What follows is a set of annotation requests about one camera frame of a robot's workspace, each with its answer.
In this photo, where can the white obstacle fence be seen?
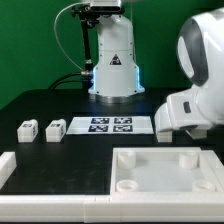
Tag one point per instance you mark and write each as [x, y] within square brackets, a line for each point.
[120, 207]

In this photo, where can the white square table top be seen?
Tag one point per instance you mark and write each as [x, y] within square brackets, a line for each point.
[148, 170]

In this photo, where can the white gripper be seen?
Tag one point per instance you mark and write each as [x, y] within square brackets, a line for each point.
[180, 112]

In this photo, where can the white sheet with markers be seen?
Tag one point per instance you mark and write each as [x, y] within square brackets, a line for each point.
[111, 125]

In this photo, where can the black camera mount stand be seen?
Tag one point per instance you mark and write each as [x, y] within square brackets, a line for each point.
[89, 14]

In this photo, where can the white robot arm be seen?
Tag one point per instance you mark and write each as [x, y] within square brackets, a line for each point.
[200, 52]

